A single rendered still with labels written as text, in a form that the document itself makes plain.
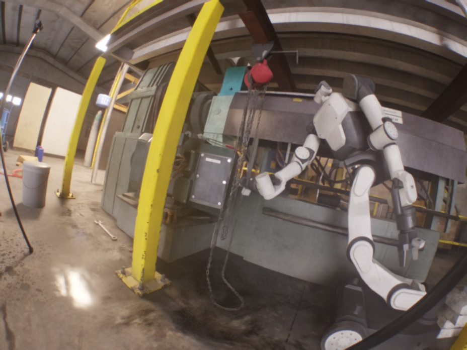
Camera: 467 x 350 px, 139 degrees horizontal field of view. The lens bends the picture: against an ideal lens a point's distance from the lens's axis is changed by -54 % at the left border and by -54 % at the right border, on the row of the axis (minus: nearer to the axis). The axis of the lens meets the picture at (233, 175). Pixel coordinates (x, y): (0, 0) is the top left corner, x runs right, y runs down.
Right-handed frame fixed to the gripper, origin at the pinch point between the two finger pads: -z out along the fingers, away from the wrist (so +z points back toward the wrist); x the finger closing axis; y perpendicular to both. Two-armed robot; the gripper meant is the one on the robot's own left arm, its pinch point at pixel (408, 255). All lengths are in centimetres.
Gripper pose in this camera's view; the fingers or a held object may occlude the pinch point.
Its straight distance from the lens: 86.2
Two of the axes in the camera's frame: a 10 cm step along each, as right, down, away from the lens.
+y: 1.2, -3.2, -9.4
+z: -0.3, -9.5, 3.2
